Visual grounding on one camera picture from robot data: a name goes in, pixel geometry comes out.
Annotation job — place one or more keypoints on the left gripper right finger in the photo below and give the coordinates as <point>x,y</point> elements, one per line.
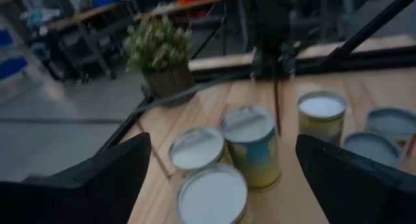
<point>367,191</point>

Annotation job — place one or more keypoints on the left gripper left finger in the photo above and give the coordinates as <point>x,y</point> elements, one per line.
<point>81,194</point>

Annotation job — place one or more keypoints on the tomato print short tin can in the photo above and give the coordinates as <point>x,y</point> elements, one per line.
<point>393,123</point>

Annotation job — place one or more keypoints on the mixed vegetables tin can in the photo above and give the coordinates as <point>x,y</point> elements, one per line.
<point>321,113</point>

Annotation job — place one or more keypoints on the carrots tin can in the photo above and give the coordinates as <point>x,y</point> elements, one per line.
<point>252,146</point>

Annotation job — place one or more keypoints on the tall tin can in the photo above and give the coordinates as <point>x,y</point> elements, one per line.
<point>196,149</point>

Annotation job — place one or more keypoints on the peas tin can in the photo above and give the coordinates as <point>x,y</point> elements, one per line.
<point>213,196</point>

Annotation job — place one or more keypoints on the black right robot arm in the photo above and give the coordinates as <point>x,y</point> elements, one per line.
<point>269,19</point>

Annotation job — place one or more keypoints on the potted plant ribbed pot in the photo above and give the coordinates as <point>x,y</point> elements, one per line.
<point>159,52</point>

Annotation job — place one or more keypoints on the wooden workbench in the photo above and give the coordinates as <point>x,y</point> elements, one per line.
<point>152,13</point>

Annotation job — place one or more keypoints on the blue seat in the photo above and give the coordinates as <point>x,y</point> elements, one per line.
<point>11,68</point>

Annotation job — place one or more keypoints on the storage rack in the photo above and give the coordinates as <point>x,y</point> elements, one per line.
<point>81,17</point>

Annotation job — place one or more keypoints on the black metal rig frame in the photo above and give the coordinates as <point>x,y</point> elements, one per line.
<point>357,66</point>

